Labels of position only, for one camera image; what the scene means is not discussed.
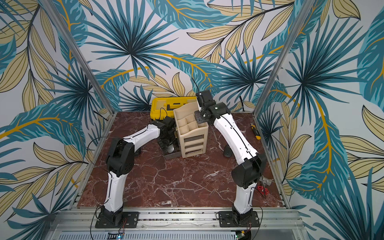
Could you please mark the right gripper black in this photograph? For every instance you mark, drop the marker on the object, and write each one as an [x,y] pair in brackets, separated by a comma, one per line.
[201,117]

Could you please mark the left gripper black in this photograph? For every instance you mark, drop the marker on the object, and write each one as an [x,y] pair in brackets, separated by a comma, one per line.
[172,137]

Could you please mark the beige drawer organizer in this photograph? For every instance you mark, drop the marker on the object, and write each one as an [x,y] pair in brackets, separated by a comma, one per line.
[192,136]

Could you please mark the black computer mouse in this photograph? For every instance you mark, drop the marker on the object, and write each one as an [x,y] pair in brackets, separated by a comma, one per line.
[227,152]

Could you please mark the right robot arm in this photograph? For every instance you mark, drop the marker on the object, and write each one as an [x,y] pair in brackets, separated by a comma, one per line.
[250,162]

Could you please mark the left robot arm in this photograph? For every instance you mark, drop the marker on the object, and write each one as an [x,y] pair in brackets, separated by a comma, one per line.
[120,161]

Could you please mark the yellow black toolbox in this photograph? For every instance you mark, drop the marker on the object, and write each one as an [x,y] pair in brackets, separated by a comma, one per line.
[164,107]

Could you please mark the yellow black screwdriver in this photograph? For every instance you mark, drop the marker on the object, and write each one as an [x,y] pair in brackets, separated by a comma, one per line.
[256,132]

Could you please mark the grey small object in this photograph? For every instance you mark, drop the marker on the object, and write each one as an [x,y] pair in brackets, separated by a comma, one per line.
[267,182]

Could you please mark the red small object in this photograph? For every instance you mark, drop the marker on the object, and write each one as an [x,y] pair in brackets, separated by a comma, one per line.
[263,190]

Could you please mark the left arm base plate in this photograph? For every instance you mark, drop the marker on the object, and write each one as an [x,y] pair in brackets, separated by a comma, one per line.
[109,220]

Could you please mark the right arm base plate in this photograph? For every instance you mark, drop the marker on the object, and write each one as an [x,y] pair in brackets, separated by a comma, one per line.
[231,219]

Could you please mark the aluminium front rail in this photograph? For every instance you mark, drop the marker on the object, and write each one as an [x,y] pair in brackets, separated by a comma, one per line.
[179,224]

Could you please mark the right aluminium corner post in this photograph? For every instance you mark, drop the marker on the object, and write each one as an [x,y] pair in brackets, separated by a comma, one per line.
[299,21]

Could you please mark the aluminium corner post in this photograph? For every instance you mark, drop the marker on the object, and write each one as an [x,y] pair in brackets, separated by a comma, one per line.
[58,21]
[299,21]

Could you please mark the left aluminium corner post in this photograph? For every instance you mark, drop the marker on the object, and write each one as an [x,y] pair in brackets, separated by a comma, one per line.
[58,21]

